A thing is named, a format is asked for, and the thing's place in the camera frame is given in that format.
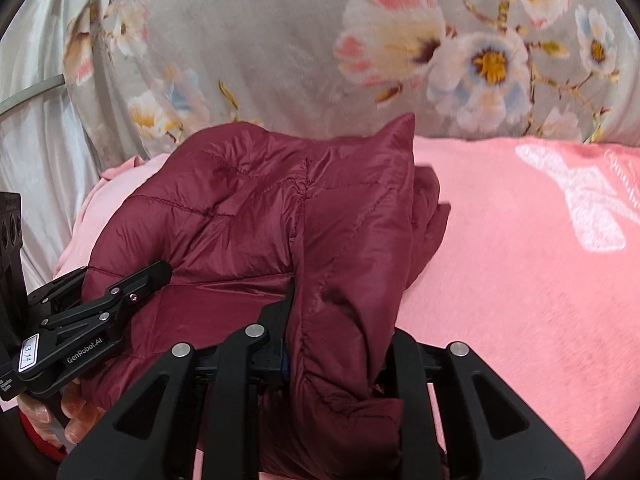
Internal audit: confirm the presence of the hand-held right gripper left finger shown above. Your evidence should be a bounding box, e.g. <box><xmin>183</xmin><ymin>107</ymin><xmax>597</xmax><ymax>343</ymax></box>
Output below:
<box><xmin>56</xmin><ymin>280</ymin><xmax>297</xmax><ymax>480</ymax></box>

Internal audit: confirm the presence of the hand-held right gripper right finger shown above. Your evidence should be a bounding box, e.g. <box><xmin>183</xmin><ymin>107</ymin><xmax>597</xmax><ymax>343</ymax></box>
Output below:
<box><xmin>385</xmin><ymin>329</ymin><xmax>586</xmax><ymax>480</ymax></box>

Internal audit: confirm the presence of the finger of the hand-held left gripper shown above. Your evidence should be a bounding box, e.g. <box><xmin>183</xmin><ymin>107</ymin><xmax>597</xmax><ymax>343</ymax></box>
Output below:
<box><xmin>42</xmin><ymin>260</ymin><xmax>174</xmax><ymax>332</ymax></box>
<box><xmin>26</xmin><ymin>266</ymin><xmax>89</xmax><ymax>317</ymax></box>

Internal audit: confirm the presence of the maroon quilted puffer jacket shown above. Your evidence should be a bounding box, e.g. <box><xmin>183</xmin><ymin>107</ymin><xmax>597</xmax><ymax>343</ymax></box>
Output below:
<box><xmin>80</xmin><ymin>112</ymin><xmax>453</xmax><ymax>480</ymax></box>

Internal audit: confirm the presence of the person's left hand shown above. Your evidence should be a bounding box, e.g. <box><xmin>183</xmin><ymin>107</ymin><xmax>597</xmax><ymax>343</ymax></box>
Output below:
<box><xmin>59</xmin><ymin>379</ymin><xmax>109</xmax><ymax>447</ymax></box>

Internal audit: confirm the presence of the pink fleece blanket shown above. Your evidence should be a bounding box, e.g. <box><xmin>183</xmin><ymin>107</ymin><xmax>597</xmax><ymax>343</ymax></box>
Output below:
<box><xmin>52</xmin><ymin>135</ymin><xmax>640</xmax><ymax>480</ymax></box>

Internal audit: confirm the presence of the white satin sheet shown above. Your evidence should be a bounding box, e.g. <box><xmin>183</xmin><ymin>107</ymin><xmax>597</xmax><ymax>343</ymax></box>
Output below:
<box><xmin>0</xmin><ymin>0</ymin><xmax>116</xmax><ymax>291</ymax></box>

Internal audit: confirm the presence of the grey floral blanket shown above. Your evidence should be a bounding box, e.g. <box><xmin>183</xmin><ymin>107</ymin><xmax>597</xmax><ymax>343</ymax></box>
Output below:
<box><xmin>62</xmin><ymin>0</ymin><xmax>640</xmax><ymax>161</ymax></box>

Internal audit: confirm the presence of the grey flat strap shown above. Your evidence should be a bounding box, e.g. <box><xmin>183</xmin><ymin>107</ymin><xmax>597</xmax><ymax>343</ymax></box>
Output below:
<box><xmin>0</xmin><ymin>74</ymin><xmax>67</xmax><ymax>113</ymax></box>

